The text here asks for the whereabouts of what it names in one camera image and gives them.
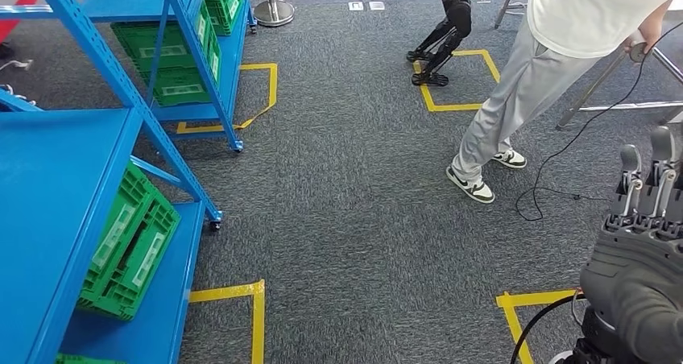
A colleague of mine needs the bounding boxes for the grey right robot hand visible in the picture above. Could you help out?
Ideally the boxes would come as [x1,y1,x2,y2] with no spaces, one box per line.
[580,126,683,364]

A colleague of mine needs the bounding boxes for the black handheld controller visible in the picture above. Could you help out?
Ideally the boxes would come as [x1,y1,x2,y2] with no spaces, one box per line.
[628,29,649,64]

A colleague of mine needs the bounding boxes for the blue metal shelf rack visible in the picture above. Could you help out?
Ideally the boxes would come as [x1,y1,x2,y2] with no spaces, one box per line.
[0,0,224,364]
[0,0,257,154]

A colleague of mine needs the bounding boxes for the person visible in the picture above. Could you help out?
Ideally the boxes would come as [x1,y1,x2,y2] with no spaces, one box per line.
[445,0,683,205]

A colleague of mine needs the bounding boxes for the black humanoid robot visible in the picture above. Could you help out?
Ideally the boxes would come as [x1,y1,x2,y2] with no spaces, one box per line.
[406,0,474,88]

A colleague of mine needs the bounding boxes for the yellow floor tape square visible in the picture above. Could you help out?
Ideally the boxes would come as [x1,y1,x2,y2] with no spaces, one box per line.
[189,280,267,364]
[176,62,279,134]

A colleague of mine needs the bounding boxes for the red barrier belt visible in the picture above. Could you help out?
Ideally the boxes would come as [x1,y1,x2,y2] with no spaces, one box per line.
[0,0,43,45]

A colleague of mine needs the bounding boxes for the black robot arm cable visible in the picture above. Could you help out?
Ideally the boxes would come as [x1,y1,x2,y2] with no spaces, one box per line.
[509,292,588,364]

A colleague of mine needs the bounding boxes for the black controller cable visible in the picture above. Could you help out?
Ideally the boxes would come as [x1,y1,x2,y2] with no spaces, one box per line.
[515,23,683,223]

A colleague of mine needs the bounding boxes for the silver stanchion post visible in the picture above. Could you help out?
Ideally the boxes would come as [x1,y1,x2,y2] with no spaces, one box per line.
[253,0,296,27]

